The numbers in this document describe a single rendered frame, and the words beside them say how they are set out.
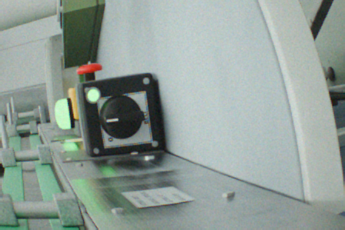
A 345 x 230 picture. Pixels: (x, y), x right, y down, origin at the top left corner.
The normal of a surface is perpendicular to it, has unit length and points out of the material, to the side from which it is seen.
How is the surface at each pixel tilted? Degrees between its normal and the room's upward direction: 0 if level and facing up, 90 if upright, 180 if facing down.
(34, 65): 90
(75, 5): 90
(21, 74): 90
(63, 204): 90
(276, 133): 0
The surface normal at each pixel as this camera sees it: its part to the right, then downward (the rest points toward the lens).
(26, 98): 0.19, 0.03
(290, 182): -0.97, 0.15
